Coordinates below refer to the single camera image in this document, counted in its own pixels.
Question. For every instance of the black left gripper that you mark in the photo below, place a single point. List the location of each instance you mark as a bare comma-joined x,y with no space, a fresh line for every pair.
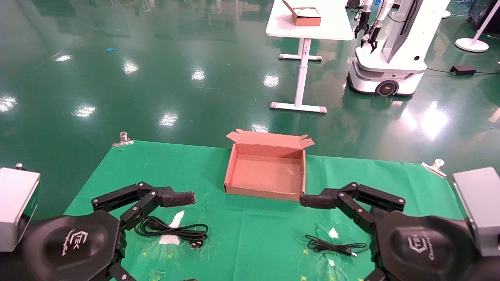
58,249

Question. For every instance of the background robot arm black gripper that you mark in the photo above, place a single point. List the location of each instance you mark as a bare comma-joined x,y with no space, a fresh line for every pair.
374,35
362,25

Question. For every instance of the silver metal clip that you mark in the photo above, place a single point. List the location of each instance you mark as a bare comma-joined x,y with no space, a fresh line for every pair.
123,140
434,168

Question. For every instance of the open brown cardboard box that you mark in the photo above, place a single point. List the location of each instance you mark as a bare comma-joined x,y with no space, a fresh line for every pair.
265,173

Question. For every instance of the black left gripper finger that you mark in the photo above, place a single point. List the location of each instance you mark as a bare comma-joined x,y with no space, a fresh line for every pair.
175,198

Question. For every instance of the small filled cardboard box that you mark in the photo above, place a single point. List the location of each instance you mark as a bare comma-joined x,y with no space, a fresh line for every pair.
306,18

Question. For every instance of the black power brick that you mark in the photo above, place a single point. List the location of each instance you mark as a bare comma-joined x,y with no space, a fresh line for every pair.
463,70

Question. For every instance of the white table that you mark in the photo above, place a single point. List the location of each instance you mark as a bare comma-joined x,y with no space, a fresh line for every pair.
332,23

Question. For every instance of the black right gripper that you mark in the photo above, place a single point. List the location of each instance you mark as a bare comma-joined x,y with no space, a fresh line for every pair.
429,249

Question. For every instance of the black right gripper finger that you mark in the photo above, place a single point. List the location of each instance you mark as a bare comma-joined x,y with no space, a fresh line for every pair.
318,201

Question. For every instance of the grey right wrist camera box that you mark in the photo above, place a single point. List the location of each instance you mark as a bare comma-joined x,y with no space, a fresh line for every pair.
480,203

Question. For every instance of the white floor stand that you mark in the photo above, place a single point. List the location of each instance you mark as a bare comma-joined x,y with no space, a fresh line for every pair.
472,45

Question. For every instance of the dark cabinet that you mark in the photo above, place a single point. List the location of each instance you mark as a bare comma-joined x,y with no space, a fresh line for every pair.
484,13

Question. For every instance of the green table cloth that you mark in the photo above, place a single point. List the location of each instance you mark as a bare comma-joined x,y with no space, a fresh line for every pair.
254,234

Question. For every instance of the white wheeled robot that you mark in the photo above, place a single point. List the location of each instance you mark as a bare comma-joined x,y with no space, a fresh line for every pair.
402,43

